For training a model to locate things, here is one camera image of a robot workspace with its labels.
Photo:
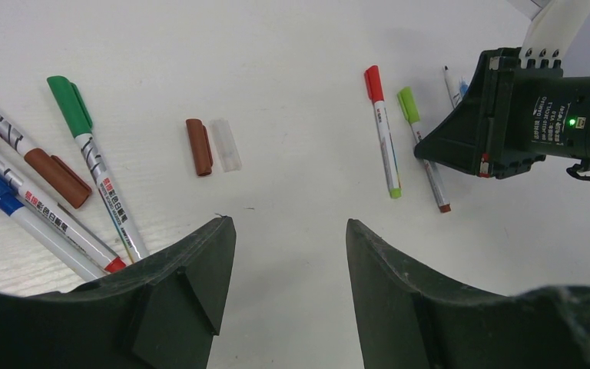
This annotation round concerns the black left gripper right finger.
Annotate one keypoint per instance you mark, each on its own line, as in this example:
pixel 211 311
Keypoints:
pixel 409 315

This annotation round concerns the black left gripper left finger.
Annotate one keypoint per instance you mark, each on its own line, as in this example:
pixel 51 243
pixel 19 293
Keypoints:
pixel 162 312

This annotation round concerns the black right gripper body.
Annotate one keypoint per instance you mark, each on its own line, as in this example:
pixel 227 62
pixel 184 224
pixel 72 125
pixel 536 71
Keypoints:
pixel 525 115

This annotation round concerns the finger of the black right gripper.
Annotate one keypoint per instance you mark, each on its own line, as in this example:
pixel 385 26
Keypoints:
pixel 457 141

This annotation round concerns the blue gel pen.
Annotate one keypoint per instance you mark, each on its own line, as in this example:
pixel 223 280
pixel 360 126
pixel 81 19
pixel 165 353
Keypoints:
pixel 463 87

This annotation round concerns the red cap marker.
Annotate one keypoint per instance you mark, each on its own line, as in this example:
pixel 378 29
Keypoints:
pixel 375 94

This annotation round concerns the brown marker cap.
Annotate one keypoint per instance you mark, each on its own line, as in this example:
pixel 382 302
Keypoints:
pixel 200 146

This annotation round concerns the clear pen cap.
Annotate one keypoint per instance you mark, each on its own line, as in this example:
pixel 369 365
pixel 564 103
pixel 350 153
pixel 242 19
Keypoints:
pixel 225 145

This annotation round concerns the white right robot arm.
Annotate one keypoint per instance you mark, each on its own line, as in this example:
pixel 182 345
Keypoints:
pixel 550 34

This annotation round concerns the brown cap marker left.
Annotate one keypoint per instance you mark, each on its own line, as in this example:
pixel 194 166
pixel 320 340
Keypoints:
pixel 60 176

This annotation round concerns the blue cap marker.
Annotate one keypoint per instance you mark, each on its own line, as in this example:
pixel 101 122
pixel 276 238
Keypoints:
pixel 42 233

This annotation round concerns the magenta cap marker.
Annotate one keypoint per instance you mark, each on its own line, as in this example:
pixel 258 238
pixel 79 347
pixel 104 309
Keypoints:
pixel 59 219

